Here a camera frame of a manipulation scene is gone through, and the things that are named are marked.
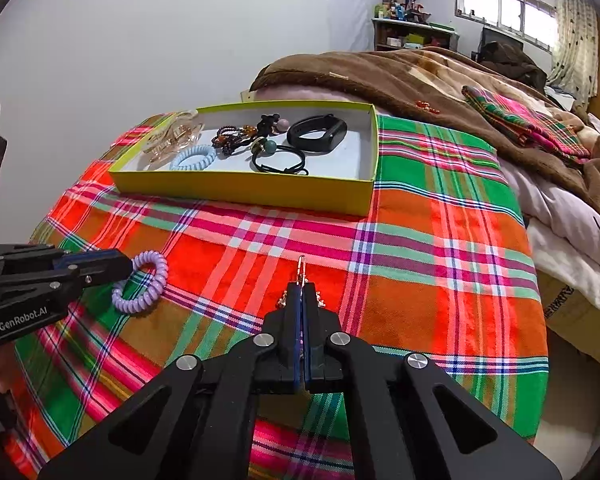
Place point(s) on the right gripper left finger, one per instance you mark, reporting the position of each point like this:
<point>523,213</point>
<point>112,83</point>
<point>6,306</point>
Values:
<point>195,419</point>

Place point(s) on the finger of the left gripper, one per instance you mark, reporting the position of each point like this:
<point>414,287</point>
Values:
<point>61,280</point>
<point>23,252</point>

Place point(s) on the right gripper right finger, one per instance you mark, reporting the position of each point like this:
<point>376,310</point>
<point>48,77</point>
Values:
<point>407,418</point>

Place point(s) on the gold chain jewelry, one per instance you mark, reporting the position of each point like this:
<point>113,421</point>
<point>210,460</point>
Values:
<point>301,280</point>

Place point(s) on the translucent beige hair claw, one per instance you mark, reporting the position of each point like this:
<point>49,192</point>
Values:
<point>178,131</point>

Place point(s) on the black cord green bead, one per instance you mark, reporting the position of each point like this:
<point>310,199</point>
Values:
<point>268,157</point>

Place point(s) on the black hair tie pink ball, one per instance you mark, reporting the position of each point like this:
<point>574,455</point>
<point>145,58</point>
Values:
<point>272,125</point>

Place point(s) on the black smart band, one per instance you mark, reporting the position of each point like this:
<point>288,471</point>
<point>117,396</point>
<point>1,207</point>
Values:
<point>317,134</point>

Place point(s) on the cardboard box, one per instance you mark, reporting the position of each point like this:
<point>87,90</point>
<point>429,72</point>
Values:
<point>571,305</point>

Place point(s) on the white bedding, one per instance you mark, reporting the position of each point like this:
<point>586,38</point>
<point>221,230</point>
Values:
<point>564,231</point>

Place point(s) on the yellow-green cardboard box tray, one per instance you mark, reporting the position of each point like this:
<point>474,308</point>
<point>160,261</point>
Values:
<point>341,181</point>

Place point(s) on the red bead ornament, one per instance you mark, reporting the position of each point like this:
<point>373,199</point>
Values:
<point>423,105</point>

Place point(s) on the folded plaid cloth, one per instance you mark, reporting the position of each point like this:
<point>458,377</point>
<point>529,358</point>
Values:
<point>526,127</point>

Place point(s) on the brown fleece blanket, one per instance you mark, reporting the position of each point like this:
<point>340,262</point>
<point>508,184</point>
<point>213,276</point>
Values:
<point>395,80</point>

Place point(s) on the dark jacket on chair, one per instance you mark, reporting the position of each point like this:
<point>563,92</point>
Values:
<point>505,55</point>

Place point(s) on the wooden shelf unit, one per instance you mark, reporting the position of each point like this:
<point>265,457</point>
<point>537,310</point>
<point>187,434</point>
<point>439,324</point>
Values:
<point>395,35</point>

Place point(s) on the patterned curtain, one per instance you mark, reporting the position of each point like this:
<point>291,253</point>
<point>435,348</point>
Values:
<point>577,52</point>

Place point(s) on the window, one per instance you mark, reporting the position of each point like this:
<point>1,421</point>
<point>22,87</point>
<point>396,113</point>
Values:
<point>533,21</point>

